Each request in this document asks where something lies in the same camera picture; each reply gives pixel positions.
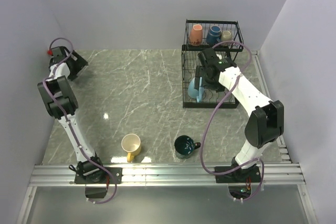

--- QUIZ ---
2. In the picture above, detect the light blue ceramic mug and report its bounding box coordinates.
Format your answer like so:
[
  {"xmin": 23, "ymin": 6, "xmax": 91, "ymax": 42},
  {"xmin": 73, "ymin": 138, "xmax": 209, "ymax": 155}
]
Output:
[{"xmin": 187, "ymin": 77, "xmax": 205, "ymax": 103}]

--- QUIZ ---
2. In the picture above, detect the pink ceramic mug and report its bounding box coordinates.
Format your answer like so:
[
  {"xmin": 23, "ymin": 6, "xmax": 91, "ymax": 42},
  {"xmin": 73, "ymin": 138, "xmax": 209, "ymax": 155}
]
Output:
[{"xmin": 189, "ymin": 24, "xmax": 203, "ymax": 46}]

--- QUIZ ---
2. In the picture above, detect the dark blue ceramic mug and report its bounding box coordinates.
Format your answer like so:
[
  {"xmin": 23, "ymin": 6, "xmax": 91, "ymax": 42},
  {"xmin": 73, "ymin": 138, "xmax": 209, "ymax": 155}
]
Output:
[{"xmin": 206, "ymin": 25, "xmax": 222, "ymax": 47}]

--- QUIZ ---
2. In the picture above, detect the beige ceramic mug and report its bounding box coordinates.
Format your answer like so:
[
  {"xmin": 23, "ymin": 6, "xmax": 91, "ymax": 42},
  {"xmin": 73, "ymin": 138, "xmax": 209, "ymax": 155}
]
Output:
[{"xmin": 220, "ymin": 30, "xmax": 233, "ymax": 46}]

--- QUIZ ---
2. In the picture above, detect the dark green ceramic mug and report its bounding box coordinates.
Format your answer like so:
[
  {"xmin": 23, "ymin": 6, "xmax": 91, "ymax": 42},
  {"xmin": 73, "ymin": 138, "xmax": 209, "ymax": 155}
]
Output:
[{"xmin": 174, "ymin": 135, "xmax": 201, "ymax": 159}]

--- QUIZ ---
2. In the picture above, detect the yellow ceramic mug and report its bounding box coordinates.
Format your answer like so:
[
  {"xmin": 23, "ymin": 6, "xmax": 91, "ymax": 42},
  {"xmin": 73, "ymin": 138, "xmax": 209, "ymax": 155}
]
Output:
[{"xmin": 121, "ymin": 133, "xmax": 142, "ymax": 163}]

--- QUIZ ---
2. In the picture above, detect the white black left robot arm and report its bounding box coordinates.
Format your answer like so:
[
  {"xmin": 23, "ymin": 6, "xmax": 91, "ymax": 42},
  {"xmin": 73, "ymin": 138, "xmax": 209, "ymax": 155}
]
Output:
[{"xmin": 37, "ymin": 46, "xmax": 107, "ymax": 184}]

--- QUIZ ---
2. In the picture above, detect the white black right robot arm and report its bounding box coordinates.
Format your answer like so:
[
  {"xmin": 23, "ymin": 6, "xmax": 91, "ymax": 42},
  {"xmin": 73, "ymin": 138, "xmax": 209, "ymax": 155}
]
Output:
[{"xmin": 197, "ymin": 48, "xmax": 284, "ymax": 182}]

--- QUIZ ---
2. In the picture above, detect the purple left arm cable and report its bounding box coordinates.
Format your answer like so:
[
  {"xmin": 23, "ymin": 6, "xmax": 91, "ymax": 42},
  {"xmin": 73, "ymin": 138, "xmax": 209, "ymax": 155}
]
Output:
[{"xmin": 43, "ymin": 37, "xmax": 118, "ymax": 204}]

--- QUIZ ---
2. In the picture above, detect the black wire dish rack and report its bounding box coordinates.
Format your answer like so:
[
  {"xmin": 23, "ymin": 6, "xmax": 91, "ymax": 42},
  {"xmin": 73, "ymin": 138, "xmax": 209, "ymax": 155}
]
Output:
[{"xmin": 181, "ymin": 19, "xmax": 244, "ymax": 109}]

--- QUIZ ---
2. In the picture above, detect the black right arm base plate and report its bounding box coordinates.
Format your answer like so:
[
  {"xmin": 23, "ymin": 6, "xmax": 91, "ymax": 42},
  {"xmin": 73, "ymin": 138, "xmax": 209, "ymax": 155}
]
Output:
[{"xmin": 214, "ymin": 165, "xmax": 261, "ymax": 184}]

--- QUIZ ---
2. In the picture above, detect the aluminium mounting rail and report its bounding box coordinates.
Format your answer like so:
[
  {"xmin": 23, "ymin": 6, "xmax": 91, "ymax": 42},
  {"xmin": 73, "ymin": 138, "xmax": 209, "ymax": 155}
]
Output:
[{"xmin": 28, "ymin": 163, "xmax": 306, "ymax": 187}]

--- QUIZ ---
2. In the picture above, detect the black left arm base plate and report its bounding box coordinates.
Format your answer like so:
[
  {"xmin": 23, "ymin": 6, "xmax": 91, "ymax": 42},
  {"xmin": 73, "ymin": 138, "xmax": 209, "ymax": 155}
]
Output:
[{"xmin": 74, "ymin": 167, "xmax": 122, "ymax": 184}]

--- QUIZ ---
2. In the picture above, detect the black box under rail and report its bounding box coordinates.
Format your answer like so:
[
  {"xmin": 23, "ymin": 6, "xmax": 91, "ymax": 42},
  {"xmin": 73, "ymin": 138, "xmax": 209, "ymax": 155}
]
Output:
[{"xmin": 85, "ymin": 187, "xmax": 108, "ymax": 199}]

